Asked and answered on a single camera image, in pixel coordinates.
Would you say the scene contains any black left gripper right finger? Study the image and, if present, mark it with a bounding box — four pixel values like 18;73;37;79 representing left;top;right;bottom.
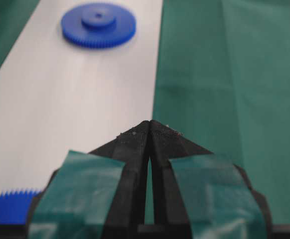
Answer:
149;120;272;239

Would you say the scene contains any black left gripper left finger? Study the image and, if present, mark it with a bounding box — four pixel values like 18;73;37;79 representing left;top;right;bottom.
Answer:
27;121;149;239

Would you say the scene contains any blue plastic gear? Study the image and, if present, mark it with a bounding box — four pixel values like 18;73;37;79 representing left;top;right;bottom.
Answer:
0;190;43;225
61;2;137;49

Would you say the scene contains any white rectangular board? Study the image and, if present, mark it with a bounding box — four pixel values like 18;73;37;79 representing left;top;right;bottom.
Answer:
0;0;162;193

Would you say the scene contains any green table cloth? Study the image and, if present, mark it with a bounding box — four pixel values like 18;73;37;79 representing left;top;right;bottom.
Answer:
0;0;290;224

